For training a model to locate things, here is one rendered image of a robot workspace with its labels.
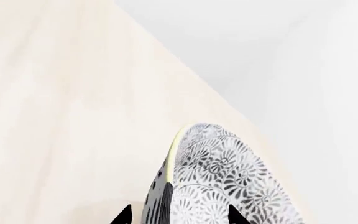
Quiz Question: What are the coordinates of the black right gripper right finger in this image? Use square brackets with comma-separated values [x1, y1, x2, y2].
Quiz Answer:
[228, 203, 250, 224]

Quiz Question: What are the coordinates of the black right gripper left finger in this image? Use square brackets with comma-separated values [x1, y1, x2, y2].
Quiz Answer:
[109, 203, 133, 224]

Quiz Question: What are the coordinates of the black white floral patterned bowl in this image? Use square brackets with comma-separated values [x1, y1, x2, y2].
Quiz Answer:
[138, 123, 306, 224]

